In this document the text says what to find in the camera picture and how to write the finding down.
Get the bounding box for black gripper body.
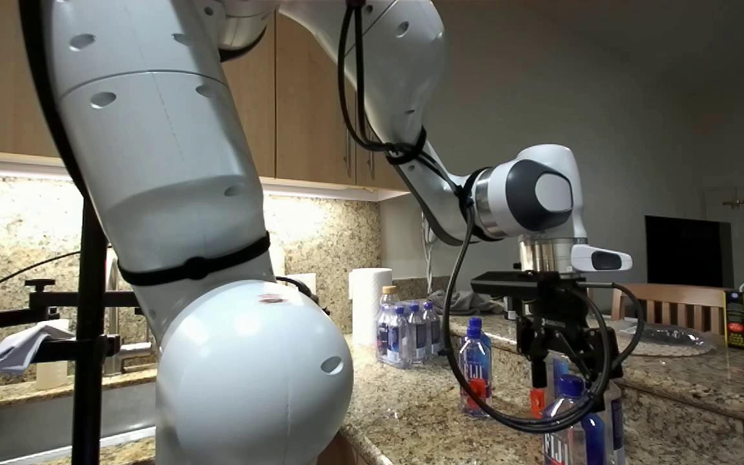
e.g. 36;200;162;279
514;295;600;349

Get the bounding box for shrink-wrapped water bottle pack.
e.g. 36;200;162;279
374;296;445;372

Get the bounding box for small glass dish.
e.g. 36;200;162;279
626;316;694;349

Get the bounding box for wooden slatted chair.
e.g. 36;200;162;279
610;280;729;340

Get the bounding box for grey cloth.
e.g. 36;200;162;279
453;289;488;315

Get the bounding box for black flat screen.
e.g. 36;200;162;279
643;213;733;289

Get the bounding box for black orange drink carton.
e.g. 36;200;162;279
724;270;744;354

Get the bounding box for white paper towel roll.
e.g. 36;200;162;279
348;266;396;351

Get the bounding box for white crumpled paper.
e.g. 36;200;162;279
0;316;78;375

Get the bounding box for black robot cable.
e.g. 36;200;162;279
335;0;647;435

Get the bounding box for wooden wall cabinets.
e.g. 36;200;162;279
0;0;418;196

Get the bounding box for black camera stand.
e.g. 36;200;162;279
0;196;147;465

